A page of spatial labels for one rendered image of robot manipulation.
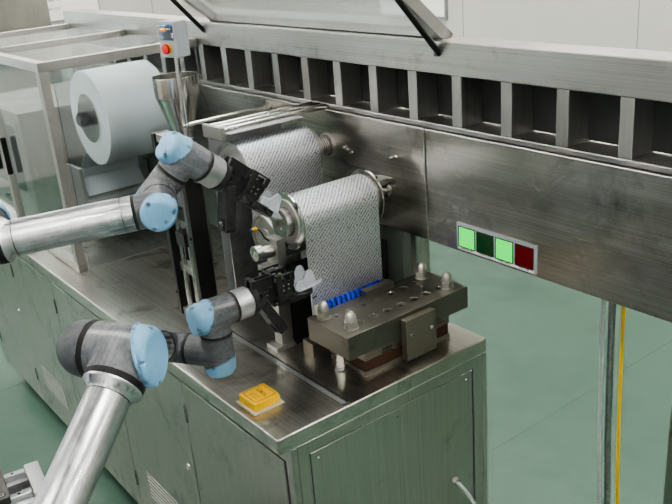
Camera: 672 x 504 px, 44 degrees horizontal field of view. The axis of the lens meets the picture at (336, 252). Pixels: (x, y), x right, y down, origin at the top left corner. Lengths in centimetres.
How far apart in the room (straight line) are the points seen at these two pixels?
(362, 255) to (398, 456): 52
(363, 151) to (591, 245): 75
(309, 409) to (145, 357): 51
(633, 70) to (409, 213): 77
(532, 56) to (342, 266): 71
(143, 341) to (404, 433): 80
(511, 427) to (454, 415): 126
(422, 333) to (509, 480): 122
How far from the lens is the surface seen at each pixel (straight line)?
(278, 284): 198
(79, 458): 153
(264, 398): 195
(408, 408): 208
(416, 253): 250
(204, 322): 190
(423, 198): 215
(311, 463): 194
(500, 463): 328
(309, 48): 242
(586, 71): 176
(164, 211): 172
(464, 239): 207
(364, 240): 216
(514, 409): 358
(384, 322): 201
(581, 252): 186
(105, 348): 160
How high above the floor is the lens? 193
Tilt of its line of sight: 22 degrees down
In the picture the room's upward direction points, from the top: 5 degrees counter-clockwise
